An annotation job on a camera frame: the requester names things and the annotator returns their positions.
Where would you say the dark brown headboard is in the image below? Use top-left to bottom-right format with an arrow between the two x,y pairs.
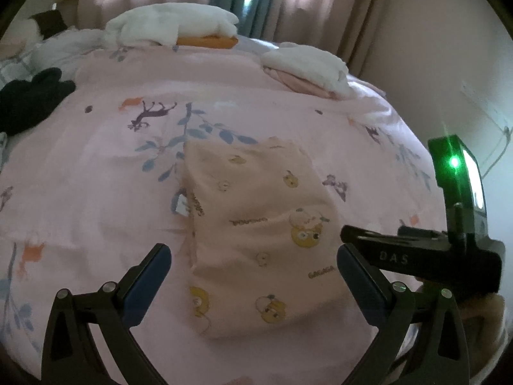
30,8 -> 69,39

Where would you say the white plush toy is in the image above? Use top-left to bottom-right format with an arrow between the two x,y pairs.
0,20 -> 43,57

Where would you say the pink animal-print duvet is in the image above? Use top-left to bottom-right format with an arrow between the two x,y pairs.
0,38 -> 453,385

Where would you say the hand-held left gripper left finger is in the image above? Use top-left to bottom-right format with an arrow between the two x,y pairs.
41,243 -> 173,385

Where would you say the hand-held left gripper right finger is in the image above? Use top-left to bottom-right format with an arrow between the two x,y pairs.
338,244 -> 471,385

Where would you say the black garment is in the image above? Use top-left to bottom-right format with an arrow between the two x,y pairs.
0,67 -> 77,137

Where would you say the orange pillow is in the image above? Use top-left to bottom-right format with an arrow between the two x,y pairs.
176,34 -> 239,50

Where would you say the white and pink pillow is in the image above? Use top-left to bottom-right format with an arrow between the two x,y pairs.
261,43 -> 355,99

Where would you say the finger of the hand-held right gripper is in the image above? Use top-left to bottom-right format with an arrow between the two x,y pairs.
341,225 -> 406,268
397,225 -> 453,246

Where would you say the pale grey pillow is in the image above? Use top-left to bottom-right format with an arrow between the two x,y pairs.
28,28 -> 109,73

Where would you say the person's right forearm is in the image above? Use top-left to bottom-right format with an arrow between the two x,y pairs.
457,291 -> 508,354

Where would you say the plaid cloth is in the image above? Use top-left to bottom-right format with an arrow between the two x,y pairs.
0,58 -> 33,85

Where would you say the teal curtain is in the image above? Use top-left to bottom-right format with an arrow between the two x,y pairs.
210,0 -> 289,41

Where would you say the wall cable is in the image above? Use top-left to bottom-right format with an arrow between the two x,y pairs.
461,84 -> 513,178

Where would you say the peach bear-print shirt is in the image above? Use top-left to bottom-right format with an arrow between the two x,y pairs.
182,136 -> 379,339

